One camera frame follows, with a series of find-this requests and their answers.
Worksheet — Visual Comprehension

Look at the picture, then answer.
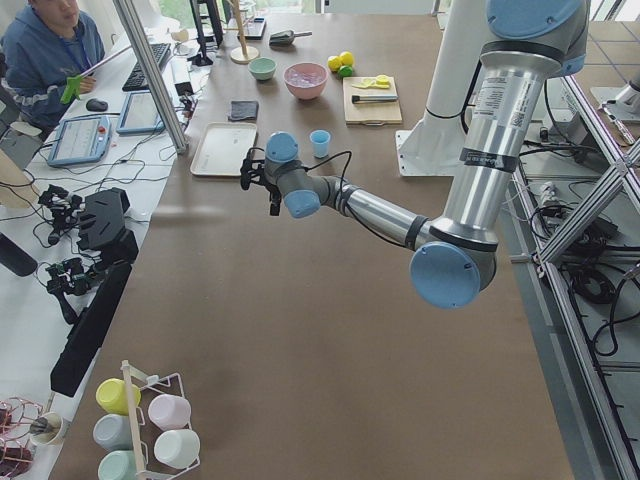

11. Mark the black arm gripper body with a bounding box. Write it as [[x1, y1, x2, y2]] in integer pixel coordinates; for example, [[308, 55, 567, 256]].
[[269, 189, 282, 216]]

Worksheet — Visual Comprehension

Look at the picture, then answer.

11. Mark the wooden cup tree stand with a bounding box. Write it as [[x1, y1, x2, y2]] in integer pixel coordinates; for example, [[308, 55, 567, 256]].
[[226, 0, 260, 65]]

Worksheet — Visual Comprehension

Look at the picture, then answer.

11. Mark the lemon slice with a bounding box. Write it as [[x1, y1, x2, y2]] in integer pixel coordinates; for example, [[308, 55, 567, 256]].
[[375, 74, 390, 86]]

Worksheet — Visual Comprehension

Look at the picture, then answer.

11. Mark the green lime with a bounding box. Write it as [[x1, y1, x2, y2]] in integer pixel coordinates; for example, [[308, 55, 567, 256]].
[[337, 65, 354, 78]]

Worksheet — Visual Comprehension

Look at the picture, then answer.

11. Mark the pink bowl of ice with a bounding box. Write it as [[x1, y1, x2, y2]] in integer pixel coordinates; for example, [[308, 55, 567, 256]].
[[283, 62, 328, 100]]

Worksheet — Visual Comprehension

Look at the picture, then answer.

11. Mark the beige rabbit tray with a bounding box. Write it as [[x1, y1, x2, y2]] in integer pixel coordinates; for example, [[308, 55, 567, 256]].
[[190, 122, 257, 177]]

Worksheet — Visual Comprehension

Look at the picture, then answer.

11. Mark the mint cup in rack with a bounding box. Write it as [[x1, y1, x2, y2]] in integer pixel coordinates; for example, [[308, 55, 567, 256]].
[[97, 450, 138, 480]]

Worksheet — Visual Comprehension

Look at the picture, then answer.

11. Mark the bamboo cutting board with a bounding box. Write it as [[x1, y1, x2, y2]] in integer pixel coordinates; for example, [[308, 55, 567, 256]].
[[342, 74, 403, 125]]

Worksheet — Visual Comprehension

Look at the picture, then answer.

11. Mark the person in blue hoodie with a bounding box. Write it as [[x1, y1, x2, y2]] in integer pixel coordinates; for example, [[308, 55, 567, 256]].
[[1, 1, 105, 131]]

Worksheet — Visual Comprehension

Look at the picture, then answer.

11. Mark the grey folded cloth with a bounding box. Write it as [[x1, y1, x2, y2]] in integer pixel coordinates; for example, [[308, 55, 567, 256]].
[[228, 100, 259, 122]]

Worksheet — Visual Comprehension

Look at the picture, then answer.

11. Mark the white cup in rack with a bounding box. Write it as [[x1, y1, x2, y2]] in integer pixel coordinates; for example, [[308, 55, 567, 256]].
[[154, 429, 200, 469]]

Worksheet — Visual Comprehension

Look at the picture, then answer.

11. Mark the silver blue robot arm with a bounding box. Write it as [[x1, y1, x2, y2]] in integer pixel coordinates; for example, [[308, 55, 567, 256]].
[[258, 1, 590, 309]]

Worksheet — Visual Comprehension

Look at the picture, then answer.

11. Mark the grey cup in rack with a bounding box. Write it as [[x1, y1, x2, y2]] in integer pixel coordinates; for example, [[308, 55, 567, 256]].
[[93, 414, 133, 452]]

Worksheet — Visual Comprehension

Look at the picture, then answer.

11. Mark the black keyboard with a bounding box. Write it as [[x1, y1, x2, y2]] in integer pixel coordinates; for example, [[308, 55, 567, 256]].
[[121, 43, 173, 93]]

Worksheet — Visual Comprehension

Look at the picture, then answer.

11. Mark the yellow cup in rack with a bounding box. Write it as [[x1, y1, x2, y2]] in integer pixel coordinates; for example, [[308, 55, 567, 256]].
[[95, 378, 129, 416]]

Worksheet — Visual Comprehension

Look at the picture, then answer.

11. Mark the light blue plastic cup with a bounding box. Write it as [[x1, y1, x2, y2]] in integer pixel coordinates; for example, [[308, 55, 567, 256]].
[[309, 129, 331, 159]]

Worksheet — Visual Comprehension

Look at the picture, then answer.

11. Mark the aluminium frame post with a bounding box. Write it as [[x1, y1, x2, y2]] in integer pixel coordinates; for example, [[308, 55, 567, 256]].
[[113, 0, 188, 155]]

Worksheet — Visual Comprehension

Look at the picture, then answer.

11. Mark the green ceramic bowl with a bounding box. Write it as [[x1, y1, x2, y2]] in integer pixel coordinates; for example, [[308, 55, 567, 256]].
[[248, 57, 277, 81]]

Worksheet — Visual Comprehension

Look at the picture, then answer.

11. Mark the pink cup in rack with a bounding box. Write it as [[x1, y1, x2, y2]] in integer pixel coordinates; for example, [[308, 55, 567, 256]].
[[148, 394, 192, 431]]

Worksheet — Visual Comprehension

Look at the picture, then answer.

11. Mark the white wire cup rack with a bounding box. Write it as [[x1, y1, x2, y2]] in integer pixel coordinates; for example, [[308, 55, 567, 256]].
[[120, 360, 201, 479]]

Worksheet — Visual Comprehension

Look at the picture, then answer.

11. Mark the blue teach pendant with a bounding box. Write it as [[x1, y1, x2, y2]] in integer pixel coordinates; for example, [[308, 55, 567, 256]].
[[116, 91, 165, 136], [47, 115, 111, 167]]

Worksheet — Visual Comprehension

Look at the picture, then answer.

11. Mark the white camera post base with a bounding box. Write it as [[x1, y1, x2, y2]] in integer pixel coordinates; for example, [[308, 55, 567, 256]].
[[396, 0, 490, 177]]

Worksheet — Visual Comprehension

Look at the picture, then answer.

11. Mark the yellow lemon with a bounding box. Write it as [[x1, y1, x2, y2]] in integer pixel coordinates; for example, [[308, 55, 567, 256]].
[[339, 51, 355, 66], [327, 56, 342, 72]]

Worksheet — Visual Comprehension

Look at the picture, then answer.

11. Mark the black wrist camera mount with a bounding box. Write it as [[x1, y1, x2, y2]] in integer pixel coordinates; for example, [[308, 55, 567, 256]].
[[240, 147, 266, 191]]

